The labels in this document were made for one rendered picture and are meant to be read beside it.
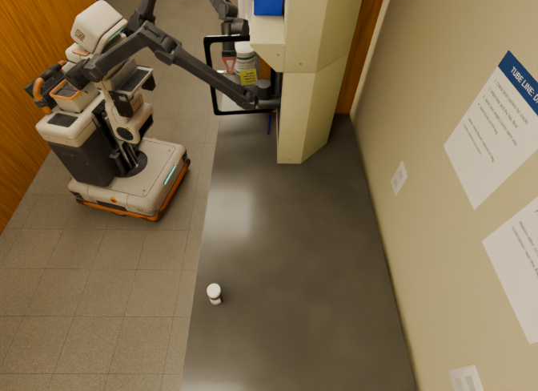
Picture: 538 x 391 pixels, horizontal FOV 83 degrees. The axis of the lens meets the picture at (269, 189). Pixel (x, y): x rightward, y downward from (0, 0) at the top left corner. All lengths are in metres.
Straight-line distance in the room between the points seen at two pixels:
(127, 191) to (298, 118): 1.45
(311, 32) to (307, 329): 0.95
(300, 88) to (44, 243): 2.15
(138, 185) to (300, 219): 1.40
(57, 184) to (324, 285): 2.41
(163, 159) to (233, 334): 1.64
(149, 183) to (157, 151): 0.31
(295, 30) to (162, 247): 1.75
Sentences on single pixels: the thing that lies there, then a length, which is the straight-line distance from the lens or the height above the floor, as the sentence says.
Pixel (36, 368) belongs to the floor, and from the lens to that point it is 2.38.
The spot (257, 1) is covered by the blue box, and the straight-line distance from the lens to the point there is 1.24.
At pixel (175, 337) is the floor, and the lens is 2.11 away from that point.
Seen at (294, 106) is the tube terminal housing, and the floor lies 1.27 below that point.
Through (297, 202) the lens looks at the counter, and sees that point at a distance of 1.31.
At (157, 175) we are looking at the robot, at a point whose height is 0.28.
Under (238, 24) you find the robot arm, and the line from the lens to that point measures 1.46.
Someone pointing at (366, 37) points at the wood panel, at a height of 1.36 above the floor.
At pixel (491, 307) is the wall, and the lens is 0.85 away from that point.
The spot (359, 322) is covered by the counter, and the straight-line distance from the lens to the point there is 1.15.
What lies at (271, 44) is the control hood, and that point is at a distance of 1.08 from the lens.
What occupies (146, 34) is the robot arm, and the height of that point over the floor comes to 1.44.
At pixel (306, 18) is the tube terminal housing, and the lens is 1.05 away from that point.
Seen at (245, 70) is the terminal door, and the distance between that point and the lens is 1.47.
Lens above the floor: 2.01
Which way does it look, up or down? 53 degrees down
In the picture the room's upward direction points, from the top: 2 degrees clockwise
